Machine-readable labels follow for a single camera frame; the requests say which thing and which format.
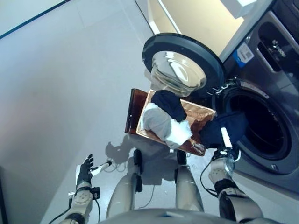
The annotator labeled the dark grey washing machine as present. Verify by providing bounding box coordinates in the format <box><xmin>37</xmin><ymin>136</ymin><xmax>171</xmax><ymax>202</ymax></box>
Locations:
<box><xmin>211</xmin><ymin>0</ymin><xmax>299</xmax><ymax>187</ymax></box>

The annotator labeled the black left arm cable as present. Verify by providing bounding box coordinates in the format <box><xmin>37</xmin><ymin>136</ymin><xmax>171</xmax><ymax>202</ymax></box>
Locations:
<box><xmin>46</xmin><ymin>198</ymin><xmax>101</xmax><ymax>224</ymax></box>

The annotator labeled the right five-finger robot hand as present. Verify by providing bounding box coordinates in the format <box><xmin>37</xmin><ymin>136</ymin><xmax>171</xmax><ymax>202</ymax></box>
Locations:
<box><xmin>211</xmin><ymin>127</ymin><xmax>241</xmax><ymax>164</ymax></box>

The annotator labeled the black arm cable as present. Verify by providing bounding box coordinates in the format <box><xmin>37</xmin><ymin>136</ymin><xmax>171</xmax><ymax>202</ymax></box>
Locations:
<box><xmin>46</xmin><ymin>198</ymin><xmax>101</xmax><ymax>224</ymax></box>
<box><xmin>200</xmin><ymin>161</ymin><xmax>219</xmax><ymax>196</ymax></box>

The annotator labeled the dark navy garment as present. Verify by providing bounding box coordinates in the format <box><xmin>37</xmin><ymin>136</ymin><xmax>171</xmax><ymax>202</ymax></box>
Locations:
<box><xmin>151</xmin><ymin>90</ymin><xmax>187</xmax><ymax>122</ymax></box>

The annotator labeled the white counter cabinet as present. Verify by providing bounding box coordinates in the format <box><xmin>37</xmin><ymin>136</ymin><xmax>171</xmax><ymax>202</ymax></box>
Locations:
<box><xmin>147</xmin><ymin>0</ymin><xmax>257</xmax><ymax>54</ymax></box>

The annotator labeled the round glass washer door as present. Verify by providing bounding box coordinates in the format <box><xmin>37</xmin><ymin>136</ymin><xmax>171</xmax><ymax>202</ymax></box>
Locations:
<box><xmin>142</xmin><ymin>33</ymin><xmax>225</xmax><ymax>98</ymax></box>

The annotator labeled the silver right robot leg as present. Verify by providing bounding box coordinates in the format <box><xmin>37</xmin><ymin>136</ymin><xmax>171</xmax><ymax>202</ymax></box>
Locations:
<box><xmin>174</xmin><ymin>163</ymin><xmax>204</xmax><ymax>212</ymax></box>

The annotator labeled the white garment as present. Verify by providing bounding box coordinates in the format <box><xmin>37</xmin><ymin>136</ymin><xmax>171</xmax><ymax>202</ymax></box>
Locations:
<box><xmin>142</xmin><ymin>102</ymin><xmax>193</xmax><ymax>149</ymax></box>

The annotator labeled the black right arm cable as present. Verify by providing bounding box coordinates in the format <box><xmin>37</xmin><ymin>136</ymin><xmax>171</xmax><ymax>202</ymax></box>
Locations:
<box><xmin>200</xmin><ymin>161</ymin><xmax>219</xmax><ymax>196</ymax></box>

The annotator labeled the black garment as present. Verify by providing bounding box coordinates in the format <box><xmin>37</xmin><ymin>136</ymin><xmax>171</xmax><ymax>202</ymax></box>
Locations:
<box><xmin>199</xmin><ymin>111</ymin><xmax>249</xmax><ymax>150</ymax></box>

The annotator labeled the left five-finger robot hand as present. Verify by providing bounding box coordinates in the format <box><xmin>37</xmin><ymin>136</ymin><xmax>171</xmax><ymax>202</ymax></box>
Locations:
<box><xmin>75</xmin><ymin>154</ymin><xmax>112</xmax><ymax>187</ymax></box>

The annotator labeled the wicker laundry basket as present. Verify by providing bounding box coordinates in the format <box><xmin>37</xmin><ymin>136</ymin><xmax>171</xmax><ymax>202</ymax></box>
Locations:
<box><xmin>135</xmin><ymin>89</ymin><xmax>217</xmax><ymax>156</ymax></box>

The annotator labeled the blue white barcode sticker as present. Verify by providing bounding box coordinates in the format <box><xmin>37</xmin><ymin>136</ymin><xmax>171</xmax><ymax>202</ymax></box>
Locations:
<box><xmin>232</xmin><ymin>43</ymin><xmax>255</xmax><ymax>63</ymax></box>

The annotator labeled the silver robot torso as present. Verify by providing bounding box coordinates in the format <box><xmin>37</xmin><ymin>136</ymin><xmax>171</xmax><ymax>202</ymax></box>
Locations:
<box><xmin>100</xmin><ymin>202</ymin><xmax>299</xmax><ymax>224</ymax></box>

